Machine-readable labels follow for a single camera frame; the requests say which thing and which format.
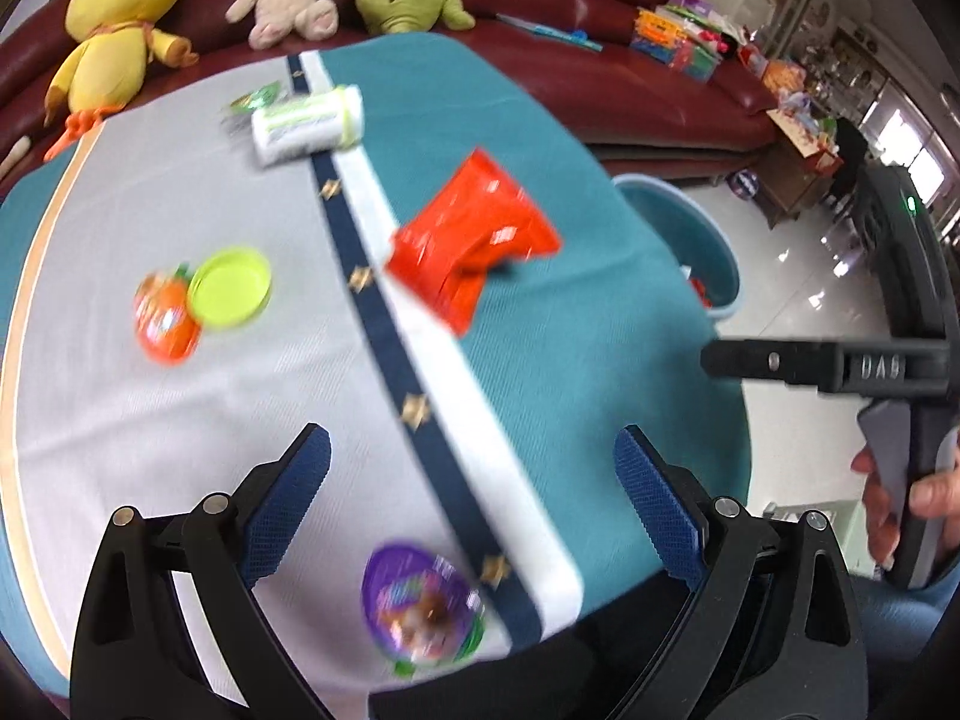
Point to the yellow duck plush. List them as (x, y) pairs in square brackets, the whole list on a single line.
[(116, 40)]

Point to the striped ball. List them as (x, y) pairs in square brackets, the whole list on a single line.
[(744, 183)]

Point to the person right hand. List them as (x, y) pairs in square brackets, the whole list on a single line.
[(935, 496)]

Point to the teal tablecloth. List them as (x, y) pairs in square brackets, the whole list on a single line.
[(498, 443)]

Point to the lime green lid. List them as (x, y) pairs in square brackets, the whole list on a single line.
[(230, 288)]

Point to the blue book on sofa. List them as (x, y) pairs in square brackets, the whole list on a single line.
[(572, 38)]

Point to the blue round trash bin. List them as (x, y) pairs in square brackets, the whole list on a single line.
[(703, 252)]

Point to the purple snack packet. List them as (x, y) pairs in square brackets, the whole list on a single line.
[(419, 609)]

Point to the colourful toy blocks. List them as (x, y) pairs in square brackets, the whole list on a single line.
[(689, 36)]

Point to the dark red leather sofa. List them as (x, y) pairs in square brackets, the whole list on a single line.
[(634, 113)]

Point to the wooden side cabinet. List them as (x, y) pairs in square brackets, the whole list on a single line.
[(795, 172)]

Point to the green candy wrapper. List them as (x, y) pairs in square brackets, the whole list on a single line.
[(237, 115)]

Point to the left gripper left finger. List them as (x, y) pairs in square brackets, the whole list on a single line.
[(132, 652)]

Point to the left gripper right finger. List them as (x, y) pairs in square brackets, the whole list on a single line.
[(769, 628)]

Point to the orange snack bag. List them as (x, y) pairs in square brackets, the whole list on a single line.
[(480, 219)]

